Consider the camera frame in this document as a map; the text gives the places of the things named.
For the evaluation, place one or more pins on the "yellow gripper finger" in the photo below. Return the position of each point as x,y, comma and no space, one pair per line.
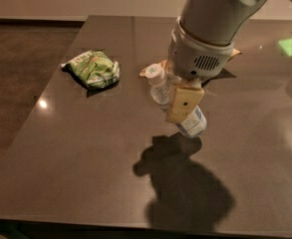
184,97

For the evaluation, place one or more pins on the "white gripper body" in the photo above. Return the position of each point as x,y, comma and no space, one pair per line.
194,58

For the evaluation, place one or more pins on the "clear plastic water bottle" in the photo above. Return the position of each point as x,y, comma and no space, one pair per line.
160,82

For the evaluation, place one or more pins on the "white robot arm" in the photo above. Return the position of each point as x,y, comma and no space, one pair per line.
216,22

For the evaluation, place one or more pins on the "green snack bag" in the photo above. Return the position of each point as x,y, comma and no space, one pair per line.
94,69

